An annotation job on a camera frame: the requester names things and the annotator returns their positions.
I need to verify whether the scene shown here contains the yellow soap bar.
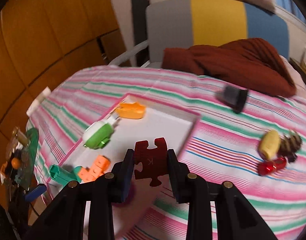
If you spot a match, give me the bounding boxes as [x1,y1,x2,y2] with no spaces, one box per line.
[258,129,281,160]

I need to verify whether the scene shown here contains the striped pink bedsheet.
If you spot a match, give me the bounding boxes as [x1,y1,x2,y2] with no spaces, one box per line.
[26,66,306,239]

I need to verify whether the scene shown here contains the dark red quilted blanket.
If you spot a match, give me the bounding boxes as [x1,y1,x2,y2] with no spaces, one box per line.
[162,38,297,98]

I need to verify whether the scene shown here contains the red metallic cylinder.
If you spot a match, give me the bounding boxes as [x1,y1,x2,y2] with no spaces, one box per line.
[258,157,287,176]

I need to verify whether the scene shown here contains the red puzzle piece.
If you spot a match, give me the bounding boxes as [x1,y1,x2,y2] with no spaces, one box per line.
[133,138,168,187]

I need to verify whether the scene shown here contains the grey yellow blue headboard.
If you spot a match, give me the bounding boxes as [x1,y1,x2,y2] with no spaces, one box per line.
[146,0,290,63]

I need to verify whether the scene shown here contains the teal plastic toy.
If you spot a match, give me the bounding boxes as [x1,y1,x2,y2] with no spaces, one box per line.
[49,164,82,186]

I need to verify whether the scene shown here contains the dark brown massage comb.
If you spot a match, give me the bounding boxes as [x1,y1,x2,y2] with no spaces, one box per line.
[279,130,303,163]

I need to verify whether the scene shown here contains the orange toy boat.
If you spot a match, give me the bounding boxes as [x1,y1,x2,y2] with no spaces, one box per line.
[115,102,146,119]

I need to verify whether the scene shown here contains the black lens cup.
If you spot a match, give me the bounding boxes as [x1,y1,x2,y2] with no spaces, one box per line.
[216,85,248,114]

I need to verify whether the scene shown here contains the orange linked cubes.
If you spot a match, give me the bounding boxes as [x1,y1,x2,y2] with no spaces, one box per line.
[77,155,110,183]

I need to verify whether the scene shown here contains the pink rimmed white tray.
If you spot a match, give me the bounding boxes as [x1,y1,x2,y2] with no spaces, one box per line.
[59,94,201,238]

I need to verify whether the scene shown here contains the green white toy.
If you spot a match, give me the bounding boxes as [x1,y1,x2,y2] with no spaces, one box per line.
[82,114,119,150]

